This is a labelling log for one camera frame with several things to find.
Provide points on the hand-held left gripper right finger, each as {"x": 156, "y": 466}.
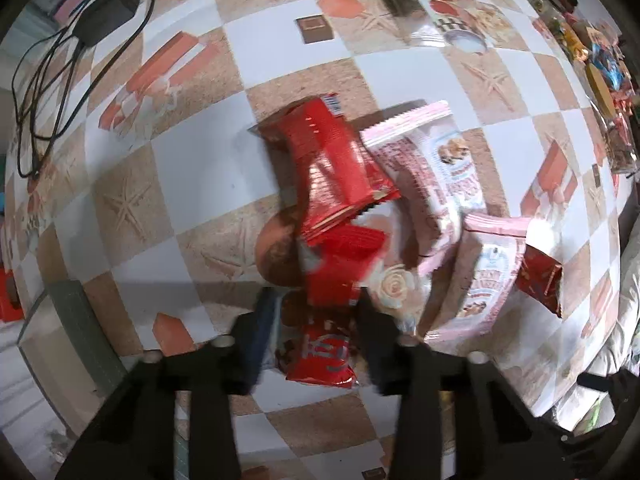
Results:
{"x": 375, "y": 340}

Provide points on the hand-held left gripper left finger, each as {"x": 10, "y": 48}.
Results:
{"x": 260, "y": 330}

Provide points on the pink white snack packet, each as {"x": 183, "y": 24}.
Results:
{"x": 435, "y": 175}
{"x": 485, "y": 275}

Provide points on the red gold-label snack packet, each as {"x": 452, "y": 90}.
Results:
{"x": 542, "y": 280}

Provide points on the pile of assorted snacks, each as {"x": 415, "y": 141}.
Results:
{"x": 595, "y": 60}

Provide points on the checkered printed tablecloth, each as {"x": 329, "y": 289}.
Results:
{"x": 200, "y": 110}

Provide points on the red plastic stool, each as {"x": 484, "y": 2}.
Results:
{"x": 9, "y": 295}

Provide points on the black power adapter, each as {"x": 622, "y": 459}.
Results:
{"x": 107, "y": 15}

